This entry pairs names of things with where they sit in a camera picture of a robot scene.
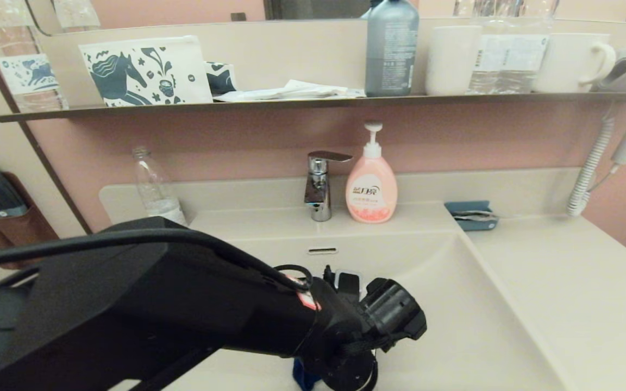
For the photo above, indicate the grey plastic bottle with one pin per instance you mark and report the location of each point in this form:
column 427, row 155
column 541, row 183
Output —
column 392, row 54

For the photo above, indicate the wall mirror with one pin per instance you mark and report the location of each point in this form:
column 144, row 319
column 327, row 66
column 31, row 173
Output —
column 182, row 11

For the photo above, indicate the white paper packets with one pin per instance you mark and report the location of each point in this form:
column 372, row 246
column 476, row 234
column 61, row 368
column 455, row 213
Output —
column 296, row 90

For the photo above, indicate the dark blue cloth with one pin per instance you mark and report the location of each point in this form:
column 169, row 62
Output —
column 303, row 377

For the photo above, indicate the beige wash basin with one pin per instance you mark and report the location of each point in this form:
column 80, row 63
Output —
column 481, row 326

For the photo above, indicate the large horse print pouch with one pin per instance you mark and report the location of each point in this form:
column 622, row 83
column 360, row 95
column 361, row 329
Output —
column 128, row 73

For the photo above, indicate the dark metal wall shelf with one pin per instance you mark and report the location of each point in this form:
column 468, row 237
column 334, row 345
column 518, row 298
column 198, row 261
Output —
column 291, row 103

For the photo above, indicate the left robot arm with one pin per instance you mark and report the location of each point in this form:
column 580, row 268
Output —
column 128, row 315

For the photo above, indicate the small clear plastic water bottle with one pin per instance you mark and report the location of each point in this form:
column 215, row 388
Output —
column 155, row 184

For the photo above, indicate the pink pump soap bottle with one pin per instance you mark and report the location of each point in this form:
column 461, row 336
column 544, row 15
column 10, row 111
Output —
column 371, row 190

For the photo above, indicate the silver wrapped amenity packet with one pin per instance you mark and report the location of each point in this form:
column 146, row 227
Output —
column 476, row 216

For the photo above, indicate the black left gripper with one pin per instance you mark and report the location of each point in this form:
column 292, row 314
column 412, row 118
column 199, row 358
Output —
column 348, row 374

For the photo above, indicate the clear water bottle white label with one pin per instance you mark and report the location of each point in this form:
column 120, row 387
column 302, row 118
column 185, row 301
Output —
column 508, row 60

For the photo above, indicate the blue small package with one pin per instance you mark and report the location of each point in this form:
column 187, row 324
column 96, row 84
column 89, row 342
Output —
column 476, row 227

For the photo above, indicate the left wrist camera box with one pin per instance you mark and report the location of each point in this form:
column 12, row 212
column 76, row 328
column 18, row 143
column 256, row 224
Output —
column 348, row 285

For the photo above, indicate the chrome sink faucet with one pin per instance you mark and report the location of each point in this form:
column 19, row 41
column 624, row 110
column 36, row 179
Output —
column 319, row 195

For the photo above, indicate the small blue print pouch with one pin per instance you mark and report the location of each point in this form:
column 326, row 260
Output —
column 220, row 78

